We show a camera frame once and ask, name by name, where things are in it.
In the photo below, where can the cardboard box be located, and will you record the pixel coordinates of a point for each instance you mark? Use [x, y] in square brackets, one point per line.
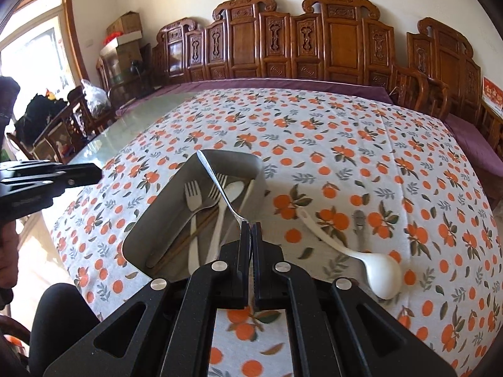
[125, 23]

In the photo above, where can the white plastic spoon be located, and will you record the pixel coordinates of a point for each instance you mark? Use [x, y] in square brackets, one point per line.
[235, 192]

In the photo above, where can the white plastic fork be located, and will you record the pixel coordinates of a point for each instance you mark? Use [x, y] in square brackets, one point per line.
[192, 227]

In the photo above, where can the carved wooden seat back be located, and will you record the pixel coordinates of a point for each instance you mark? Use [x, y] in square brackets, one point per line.
[177, 55]
[243, 43]
[448, 66]
[346, 43]

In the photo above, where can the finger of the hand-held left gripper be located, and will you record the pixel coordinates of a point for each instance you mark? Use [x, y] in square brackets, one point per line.
[39, 190]
[82, 172]

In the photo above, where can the wooden dining chair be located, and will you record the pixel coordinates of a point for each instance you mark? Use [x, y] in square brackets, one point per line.
[78, 121]

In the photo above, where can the dark cloth pile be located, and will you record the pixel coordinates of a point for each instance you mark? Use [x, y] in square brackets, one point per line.
[39, 114]

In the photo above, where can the person's black clothing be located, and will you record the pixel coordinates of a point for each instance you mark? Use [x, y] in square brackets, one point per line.
[63, 314]

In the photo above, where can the white and red box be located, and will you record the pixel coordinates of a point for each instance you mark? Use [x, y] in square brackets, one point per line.
[120, 40]

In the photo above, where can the rectangular metal tray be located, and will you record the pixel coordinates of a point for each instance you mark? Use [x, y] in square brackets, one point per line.
[165, 212]

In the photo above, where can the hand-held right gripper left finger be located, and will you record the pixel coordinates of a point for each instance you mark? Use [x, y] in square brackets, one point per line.
[244, 267]

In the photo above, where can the wooden chopstick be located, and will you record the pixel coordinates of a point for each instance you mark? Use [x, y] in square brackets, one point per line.
[179, 254]
[165, 252]
[204, 220]

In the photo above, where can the round-back wooden armchair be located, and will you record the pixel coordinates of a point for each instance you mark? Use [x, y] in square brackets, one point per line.
[438, 94]
[408, 82]

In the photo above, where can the metal spoon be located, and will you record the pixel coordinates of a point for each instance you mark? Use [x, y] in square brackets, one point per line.
[214, 180]

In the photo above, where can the grey metal utensil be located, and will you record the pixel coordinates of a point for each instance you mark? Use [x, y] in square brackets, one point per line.
[358, 226]

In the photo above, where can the person's left hand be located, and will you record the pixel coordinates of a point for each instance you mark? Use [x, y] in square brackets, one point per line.
[8, 263]

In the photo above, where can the wooden side table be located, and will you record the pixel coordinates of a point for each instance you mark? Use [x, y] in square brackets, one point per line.
[493, 125]

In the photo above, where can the dark wooden cabinet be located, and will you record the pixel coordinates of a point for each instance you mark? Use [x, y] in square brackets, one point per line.
[122, 74]

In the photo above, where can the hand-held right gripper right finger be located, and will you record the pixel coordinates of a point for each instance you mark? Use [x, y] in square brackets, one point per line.
[258, 267]

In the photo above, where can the clear plastic bag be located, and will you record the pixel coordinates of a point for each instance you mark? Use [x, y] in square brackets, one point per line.
[96, 100]

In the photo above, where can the white plastic ladle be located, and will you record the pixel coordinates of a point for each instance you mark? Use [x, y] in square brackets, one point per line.
[383, 277]

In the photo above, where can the wooden framed window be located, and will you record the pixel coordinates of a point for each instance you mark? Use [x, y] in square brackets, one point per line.
[39, 47]

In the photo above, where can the orange-print white tablecloth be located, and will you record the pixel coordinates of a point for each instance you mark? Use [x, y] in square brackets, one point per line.
[353, 157]

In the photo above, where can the metal fork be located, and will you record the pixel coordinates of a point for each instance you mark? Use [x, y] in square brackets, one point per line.
[216, 194]

